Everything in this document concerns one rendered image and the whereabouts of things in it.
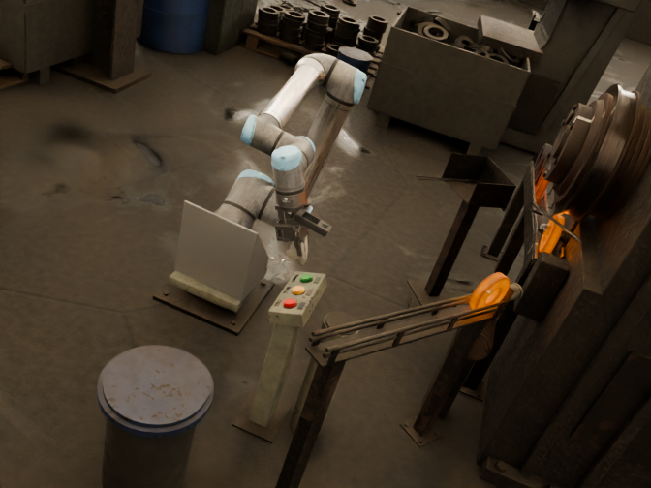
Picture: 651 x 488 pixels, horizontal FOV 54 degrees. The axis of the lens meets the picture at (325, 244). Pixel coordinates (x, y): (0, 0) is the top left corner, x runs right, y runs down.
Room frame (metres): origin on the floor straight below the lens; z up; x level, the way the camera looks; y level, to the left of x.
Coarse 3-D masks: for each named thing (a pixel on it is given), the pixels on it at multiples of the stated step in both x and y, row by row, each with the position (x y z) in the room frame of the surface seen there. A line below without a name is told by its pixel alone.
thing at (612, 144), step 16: (624, 96) 2.10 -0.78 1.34; (624, 112) 2.03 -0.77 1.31; (608, 128) 1.97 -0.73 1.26; (624, 128) 1.98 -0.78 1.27; (608, 144) 1.95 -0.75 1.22; (624, 144) 1.95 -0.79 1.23; (608, 160) 1.93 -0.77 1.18; (592, 176) 1.92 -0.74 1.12; (608, 176) 1.92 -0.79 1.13; (576, 192) 1.93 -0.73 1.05; (592, 192) 1.92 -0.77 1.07; (560, 208) 2.04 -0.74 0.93; (576, 208) 1.96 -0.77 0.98
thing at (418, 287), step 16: (464, 160) 2.78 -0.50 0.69; (480, 160) 2.82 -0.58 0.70; (448, 176) 2.76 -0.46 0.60; (464, 176) 2.80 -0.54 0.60; (480, 176) 2.82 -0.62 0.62; (496, 176) 2.73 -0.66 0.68; (464, 192) 2.64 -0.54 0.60; (480, 192) 2.53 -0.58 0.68; (496, 192) 2.56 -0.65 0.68; (512, 192) 2.60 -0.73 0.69; (464, 208) 2.63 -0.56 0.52; (464, 224) 2.62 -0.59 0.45; (448, 240) 2.65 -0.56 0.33; (448, 256) 2.62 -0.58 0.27; (432, 272) 2.66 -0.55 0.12; (448, 272) 2.64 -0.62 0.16; (416, 288) 2.65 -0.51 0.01; (432, 288) 2.62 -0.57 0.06
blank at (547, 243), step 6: (558, 216) 2.15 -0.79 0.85; (552, 222) 2.15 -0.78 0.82; (564, 222) 2.12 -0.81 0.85; (552, 228) 2.10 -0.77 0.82; (558, 228) 2.09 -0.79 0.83; (552, 234) 2.07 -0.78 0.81; (558, 234) 2.07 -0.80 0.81; (546, 240) 2.08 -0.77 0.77; (552, 240) 2.07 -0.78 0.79; (540, 246) 2.14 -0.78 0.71; (546, 246) 2.07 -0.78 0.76; (552, 246) 2.06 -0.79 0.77; (546, 252) 2.08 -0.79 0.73
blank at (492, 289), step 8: (496, 272) 1.75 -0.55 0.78; (488, 280) 1.71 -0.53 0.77; (496, 280) 1.71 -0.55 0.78; (504, 280) 1.73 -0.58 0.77; (480, 288) 1.69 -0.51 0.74; (488, 288) 1.68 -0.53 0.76; (496, 288) 1.72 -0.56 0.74; (504, 288) 1.75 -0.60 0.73; (472, 296) 1.69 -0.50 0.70; (480, 296) 1.67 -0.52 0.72; (488, 296) 1.75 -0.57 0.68; (496, 296) 1.75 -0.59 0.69; (472, 304) 1.68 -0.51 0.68; (480, 304) 1.68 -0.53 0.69; (488, 304) 1.72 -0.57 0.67
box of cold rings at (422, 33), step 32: (416, 32) 5.38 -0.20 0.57; (448, 32) 5.04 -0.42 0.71; (384, 64) 4.59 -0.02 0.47; (416, 64) 4.58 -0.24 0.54; (448, 64) 4.56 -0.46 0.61; (480, 64) 4.54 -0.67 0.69; (512, 64) 4.84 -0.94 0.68; (384, 96) 4.59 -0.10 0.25; (416, 96) 4.57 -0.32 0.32; (448, 96) 4.55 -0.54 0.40; (480, 96) 4.53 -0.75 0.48; (512, 96) 4.52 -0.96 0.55; (384, 128) 4.59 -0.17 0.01; (448, 128) 4.55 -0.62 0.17; (480, 128) 4.53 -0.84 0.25
